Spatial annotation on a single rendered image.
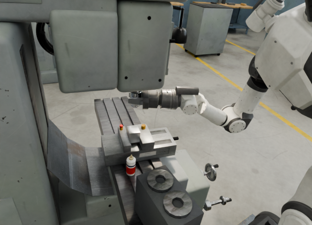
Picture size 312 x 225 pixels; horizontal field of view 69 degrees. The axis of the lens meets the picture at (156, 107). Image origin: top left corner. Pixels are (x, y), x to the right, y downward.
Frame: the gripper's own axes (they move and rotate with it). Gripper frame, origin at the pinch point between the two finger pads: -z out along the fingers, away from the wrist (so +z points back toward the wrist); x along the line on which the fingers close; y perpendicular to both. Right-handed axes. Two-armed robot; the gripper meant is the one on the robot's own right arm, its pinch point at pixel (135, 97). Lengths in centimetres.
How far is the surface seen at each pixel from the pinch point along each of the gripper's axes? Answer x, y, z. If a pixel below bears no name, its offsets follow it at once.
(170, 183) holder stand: 35.4, 11.8, 12.6
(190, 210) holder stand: 45.1, 11.9, 17.6
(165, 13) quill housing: 7.9, -36.0, 8.6
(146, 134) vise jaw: -1.5, 20.7, 5.8
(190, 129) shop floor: -144, 124, 69
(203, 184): 2, 52, 39
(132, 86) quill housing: 10.9, -10.8, -1.1
